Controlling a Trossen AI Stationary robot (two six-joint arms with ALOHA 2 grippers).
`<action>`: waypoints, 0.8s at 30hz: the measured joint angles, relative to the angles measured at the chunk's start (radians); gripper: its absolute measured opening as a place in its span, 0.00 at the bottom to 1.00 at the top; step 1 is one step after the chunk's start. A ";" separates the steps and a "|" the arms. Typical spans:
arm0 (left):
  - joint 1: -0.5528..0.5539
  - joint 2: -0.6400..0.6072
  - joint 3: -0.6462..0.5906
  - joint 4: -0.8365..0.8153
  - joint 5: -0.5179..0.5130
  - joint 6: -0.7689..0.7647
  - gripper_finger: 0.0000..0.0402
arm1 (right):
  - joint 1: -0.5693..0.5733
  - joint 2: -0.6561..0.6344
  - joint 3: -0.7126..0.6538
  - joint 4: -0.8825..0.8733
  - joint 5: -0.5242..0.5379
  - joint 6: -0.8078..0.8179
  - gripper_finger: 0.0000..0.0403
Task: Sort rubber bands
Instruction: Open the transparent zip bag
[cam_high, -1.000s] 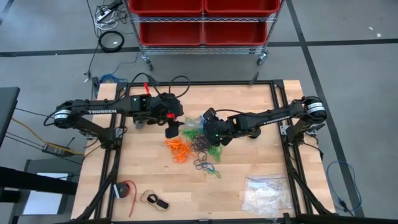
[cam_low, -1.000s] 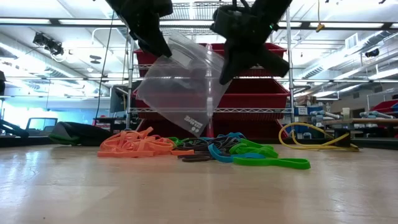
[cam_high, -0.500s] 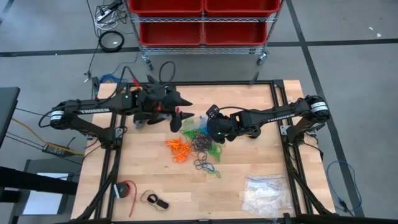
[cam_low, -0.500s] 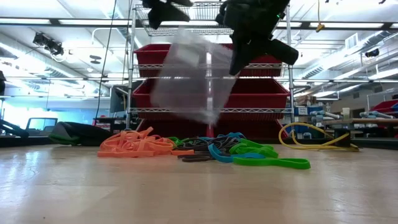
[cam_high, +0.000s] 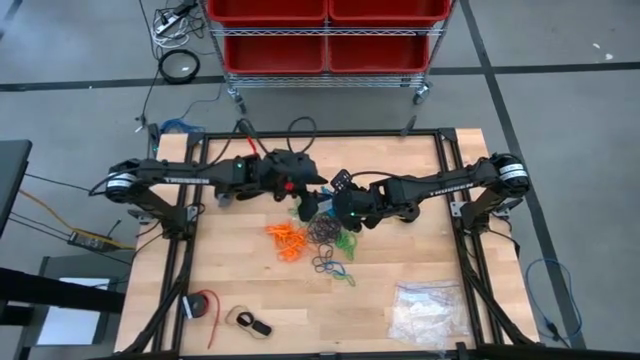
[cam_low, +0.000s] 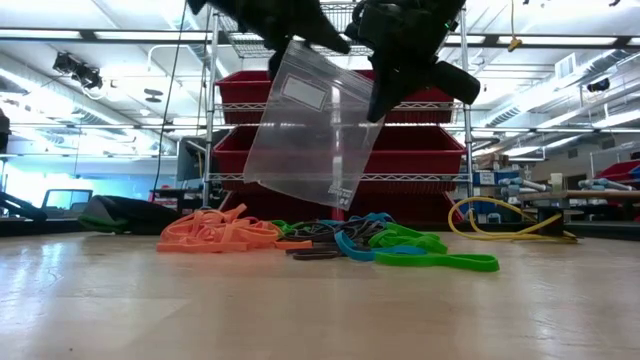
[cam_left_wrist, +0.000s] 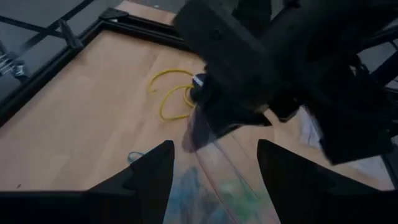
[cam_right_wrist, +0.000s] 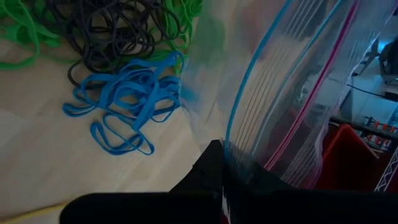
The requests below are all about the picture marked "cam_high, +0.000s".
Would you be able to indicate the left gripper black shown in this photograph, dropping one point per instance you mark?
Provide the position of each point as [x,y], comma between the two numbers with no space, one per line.
[279,175]

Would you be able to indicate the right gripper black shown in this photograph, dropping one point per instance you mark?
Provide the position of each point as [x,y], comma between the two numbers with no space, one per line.
[360,207]

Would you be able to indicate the orange rubber bands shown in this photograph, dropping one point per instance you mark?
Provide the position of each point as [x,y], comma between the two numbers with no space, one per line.
[287,242]

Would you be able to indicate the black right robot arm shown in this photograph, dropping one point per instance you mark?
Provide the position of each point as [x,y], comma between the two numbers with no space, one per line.
[450,185]

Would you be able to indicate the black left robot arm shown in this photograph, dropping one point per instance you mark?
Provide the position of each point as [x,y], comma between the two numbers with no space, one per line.
[187,177]

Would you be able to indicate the dark rubber bands pile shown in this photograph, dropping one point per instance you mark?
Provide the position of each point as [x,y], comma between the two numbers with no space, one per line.
[324,231]

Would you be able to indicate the loose dark rubber bands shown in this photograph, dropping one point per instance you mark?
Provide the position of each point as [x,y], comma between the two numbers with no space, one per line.
[322,257]

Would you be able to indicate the single blue rubber band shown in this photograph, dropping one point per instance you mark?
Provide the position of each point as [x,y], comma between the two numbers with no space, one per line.
[336,267]

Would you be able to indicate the stack of clear zip bags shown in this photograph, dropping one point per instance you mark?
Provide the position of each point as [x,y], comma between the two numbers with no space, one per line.
[430,312]

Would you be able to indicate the black oblong fob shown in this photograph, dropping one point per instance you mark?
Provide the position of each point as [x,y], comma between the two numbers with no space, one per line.
[261,328]

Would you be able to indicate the small black box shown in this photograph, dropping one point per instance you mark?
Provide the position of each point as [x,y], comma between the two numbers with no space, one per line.
[154,137]

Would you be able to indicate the black round magnifier lamp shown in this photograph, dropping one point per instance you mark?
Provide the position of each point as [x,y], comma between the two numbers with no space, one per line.
[179,66]

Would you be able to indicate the white power strip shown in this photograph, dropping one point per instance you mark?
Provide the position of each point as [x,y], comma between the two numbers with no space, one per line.
[167,24]

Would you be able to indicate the grey cart with white sheet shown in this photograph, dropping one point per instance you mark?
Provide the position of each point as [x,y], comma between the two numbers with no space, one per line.
[72,320]

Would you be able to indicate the black beam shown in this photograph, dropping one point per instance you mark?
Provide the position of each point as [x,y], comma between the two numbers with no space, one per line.
[50,292]

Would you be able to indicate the black desk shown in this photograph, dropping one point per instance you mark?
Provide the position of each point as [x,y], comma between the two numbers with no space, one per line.
[12,175]

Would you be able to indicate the black aluminium table frame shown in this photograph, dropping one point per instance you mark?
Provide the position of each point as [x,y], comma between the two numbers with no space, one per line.
[325,134]

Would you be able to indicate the black fin-shaped bracket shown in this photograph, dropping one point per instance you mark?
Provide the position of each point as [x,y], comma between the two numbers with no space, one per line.
[245,127]
[409,126]

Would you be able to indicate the silver metal mounting bracket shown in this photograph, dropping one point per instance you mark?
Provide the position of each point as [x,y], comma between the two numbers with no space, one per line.
[192,214]
[137,215]
[456,209]

